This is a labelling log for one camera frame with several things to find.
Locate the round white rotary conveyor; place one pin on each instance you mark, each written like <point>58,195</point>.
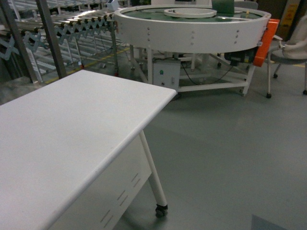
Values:
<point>216,49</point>

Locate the grey office chair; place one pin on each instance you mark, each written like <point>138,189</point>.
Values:
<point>291,52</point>

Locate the white table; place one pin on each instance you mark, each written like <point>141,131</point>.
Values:
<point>73,154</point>

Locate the expandable roller conveyor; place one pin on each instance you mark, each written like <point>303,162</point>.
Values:
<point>82,29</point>

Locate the orange motor cover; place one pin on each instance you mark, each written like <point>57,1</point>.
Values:
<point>266,40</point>

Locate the white control box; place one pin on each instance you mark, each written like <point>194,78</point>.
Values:
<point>166,73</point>

